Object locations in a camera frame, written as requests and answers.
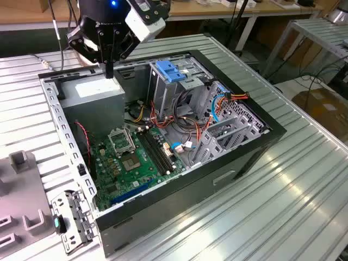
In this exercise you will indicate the CPU socket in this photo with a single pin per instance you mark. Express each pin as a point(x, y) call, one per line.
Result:
point(131, 163)

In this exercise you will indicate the grey power supply unit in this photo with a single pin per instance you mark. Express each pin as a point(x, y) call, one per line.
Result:
point(92, 114)

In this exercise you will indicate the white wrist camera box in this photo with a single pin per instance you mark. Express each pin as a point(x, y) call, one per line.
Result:
point(144, 27)

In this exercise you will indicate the blue expansion slot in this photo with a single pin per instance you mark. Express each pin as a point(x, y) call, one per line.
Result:
point(130, 193)

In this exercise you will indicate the green motherboard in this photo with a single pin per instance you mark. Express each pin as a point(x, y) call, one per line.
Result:
point(127, 187)

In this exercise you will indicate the small brown cardboard box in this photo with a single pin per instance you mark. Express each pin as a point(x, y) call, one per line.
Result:
point(46, 5)

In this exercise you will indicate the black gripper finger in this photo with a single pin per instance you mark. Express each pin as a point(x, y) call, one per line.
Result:
point(115, 49)
point(102, 51)

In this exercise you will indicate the grey metal drive cage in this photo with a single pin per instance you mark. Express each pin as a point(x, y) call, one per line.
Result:
point(166, 92)

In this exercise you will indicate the metal slat side table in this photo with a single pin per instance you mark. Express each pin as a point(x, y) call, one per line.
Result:
point(320, 32)

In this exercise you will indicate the grey metal disk bay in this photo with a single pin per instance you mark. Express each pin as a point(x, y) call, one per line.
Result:
point(210, 141)

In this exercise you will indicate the black open PC case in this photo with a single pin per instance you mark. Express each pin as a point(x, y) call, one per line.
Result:
point(190, 190)

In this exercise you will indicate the black clip teal tab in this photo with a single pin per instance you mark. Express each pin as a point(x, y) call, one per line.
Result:
point(60, 227)

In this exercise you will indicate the black RAM slot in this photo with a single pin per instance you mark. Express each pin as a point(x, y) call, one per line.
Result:
point(150, 154)
point(156, 152)
point(153, 153)
point(160, 151)

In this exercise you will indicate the grey metal retainer bracket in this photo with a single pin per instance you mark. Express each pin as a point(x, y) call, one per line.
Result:
point(77, 214)

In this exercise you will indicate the black case fan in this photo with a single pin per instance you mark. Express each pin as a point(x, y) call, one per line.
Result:
point(81, 155)

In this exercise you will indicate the blue plastic drive latch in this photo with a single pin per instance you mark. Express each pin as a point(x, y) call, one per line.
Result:
point(168, 72)

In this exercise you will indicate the grey parts rack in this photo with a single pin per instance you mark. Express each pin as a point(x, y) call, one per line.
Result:
point(24, 190)

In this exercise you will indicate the large flat cardboard box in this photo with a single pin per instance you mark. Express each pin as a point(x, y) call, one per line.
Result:
point(326, 108)

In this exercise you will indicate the black device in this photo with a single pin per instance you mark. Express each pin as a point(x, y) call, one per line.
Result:
point(305, 2)

